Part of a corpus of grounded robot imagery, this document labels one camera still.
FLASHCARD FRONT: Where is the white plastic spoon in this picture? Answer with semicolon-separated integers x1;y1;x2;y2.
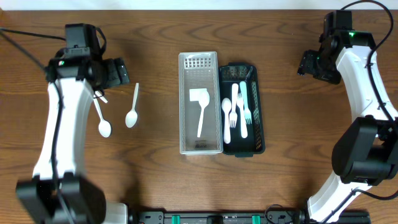
221;98;231;144
95;90;108;103
125;83;139;128
93;99;112;138
197;91;210;138

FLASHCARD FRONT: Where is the white plastic fork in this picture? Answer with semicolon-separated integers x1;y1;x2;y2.
237;93;248;139
239;81;252;124
229;83;239;128

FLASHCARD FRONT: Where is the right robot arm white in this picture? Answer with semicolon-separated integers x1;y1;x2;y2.
297;35;397;223

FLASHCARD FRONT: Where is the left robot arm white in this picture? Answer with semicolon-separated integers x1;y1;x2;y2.
16;57;129;223

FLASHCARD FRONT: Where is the dark green perforated basket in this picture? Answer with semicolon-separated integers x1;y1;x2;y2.
218;62;266;157

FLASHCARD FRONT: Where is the clear perforated plastic basket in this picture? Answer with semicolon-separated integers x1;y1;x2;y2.
178;51;223;156

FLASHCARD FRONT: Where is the right black cable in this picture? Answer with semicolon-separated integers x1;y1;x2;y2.
341;0;398;128

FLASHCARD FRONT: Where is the black cable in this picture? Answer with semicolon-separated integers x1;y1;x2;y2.
341;0;398;128
0;27;75;224

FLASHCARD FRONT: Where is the left black cable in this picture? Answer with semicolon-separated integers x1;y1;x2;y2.
0;27;75;224

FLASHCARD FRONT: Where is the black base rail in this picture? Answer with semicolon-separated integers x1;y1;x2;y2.
133;210;371;224

